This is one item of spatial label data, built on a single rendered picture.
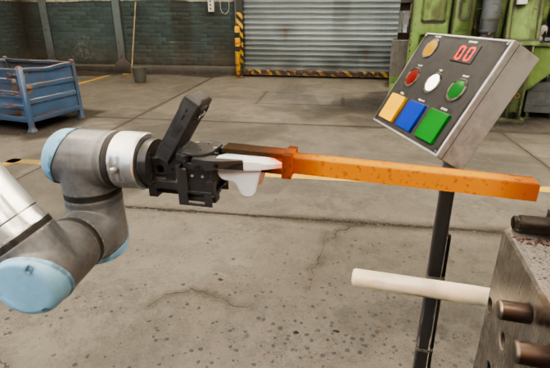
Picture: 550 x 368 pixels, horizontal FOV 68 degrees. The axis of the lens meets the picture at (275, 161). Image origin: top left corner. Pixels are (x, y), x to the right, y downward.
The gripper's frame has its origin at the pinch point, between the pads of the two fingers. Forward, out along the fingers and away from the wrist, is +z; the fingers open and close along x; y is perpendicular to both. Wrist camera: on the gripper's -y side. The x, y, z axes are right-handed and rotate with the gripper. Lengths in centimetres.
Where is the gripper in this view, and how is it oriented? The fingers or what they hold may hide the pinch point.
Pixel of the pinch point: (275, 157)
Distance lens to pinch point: 58.1
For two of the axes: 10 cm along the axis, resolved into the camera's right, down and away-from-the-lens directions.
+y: 0.1, 9.4, 3.4
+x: -2.4, 3.3, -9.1
